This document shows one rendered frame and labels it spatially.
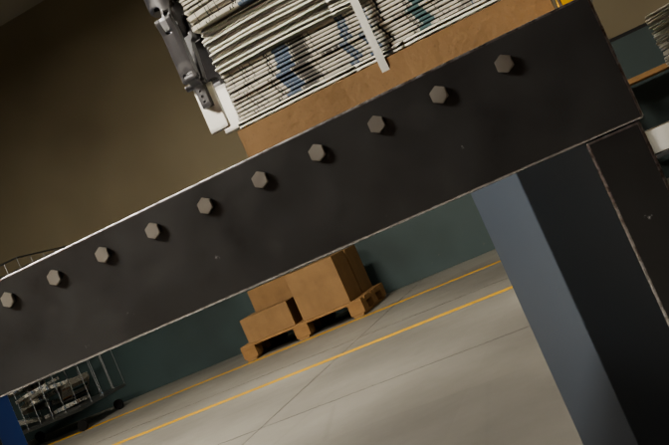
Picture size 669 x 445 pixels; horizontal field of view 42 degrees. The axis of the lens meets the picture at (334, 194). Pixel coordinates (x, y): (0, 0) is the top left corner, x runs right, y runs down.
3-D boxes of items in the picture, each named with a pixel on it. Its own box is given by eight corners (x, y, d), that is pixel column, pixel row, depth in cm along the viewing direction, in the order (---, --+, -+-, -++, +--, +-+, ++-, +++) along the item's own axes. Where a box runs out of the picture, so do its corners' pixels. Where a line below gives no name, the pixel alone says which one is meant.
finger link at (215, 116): (211, 81, 126) (209, 81, 125) (231, 125, 125) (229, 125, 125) (194, 90, 126) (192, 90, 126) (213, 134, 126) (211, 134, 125)
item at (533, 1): (567, 41, 118) (555, 12, 118) (560, 16, 91) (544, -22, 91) (459, 93, 123) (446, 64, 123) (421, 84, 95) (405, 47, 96)
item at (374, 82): (459, 93, 123) (446, 64, 123) (421, 84, 95) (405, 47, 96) (420, 111, 124) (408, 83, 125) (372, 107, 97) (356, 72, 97)
